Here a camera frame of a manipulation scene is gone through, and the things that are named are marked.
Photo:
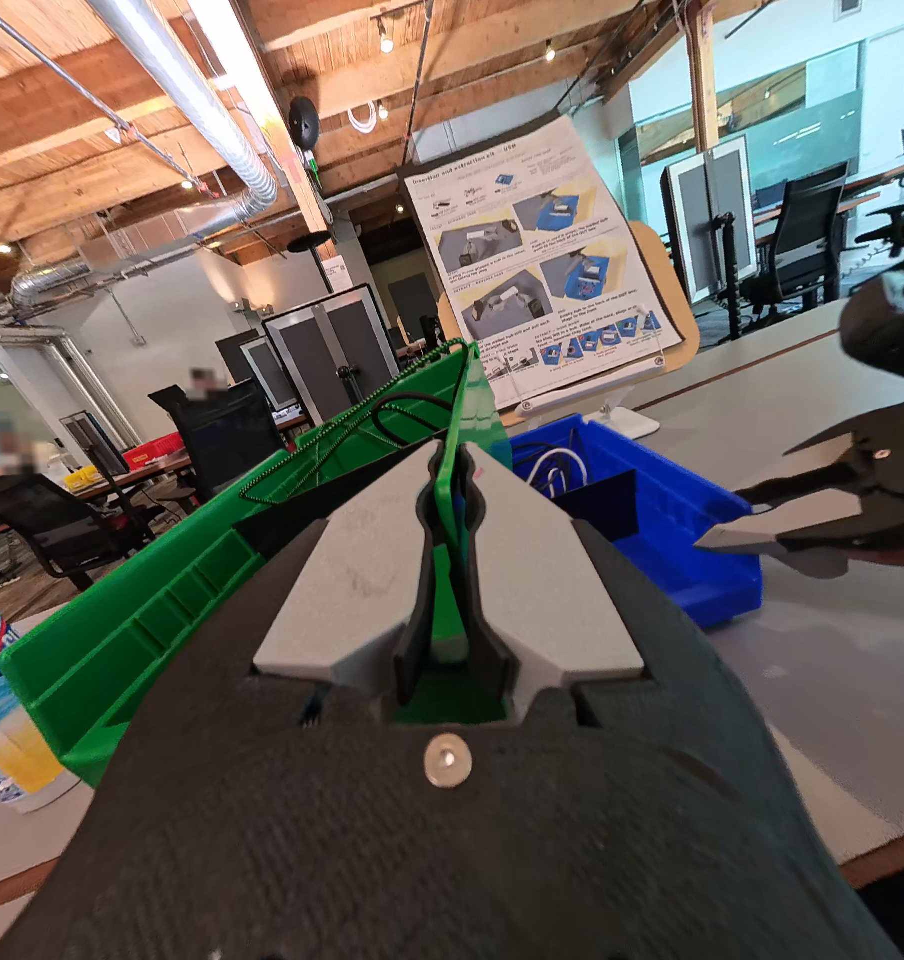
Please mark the green plastic bin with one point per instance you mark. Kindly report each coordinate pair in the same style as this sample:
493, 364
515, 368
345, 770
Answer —
159, 600

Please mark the black ceiling speaker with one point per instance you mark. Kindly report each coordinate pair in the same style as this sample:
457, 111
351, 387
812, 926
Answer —
303, 120

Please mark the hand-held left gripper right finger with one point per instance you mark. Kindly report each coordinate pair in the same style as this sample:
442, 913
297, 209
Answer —
549, 585

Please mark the silver ceiling duct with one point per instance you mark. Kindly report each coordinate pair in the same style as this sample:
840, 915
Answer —
219, 127

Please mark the printed instruction sheet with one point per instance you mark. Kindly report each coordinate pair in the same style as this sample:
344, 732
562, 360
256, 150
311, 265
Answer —
534, 255

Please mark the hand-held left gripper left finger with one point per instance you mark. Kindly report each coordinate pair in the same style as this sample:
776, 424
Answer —
347, 570

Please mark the wipes canister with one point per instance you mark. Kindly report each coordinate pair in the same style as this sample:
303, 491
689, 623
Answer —
9, 735

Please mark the black bin divider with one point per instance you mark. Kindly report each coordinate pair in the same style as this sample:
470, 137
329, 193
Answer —
602, 502

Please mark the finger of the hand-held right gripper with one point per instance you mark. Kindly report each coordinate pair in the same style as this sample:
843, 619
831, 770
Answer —
789, 525

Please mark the black office chair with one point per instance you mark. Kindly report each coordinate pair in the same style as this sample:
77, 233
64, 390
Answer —
54, 525
226, 442
808, 240

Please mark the blue plastic bin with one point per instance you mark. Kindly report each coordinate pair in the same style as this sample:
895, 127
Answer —
684, 540

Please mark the red box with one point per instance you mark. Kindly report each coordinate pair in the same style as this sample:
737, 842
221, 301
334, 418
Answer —
155, 450

